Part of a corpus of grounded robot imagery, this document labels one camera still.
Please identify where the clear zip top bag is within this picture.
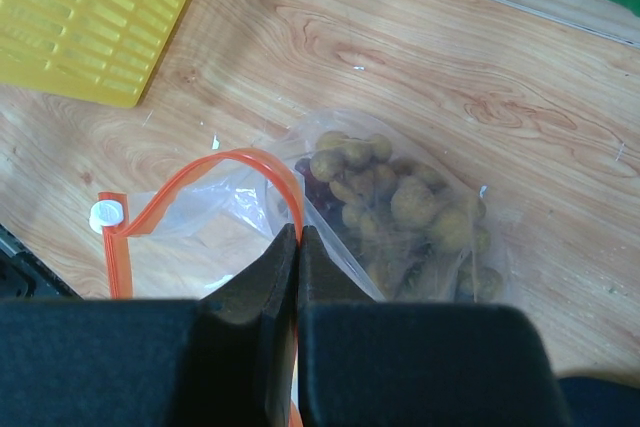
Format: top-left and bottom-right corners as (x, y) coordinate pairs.
(88, 107), (511, 427)

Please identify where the longan fruit bunch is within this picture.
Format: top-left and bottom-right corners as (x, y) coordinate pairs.
(303, 131), (506, 302)

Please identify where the dark navy cloth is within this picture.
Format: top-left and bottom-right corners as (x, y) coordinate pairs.
(559, 377), (640, 427)

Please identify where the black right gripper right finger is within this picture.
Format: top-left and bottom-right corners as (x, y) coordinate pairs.
(298, 227), (572, 426)

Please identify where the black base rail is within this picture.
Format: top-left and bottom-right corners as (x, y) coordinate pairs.
(0, 226), (79, 299)

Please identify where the yellow plastic basket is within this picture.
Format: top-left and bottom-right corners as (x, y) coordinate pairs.
(1, 0), (188, 108)

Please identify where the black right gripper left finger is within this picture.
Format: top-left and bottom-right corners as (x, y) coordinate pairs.
(1, 226), (298, 426)

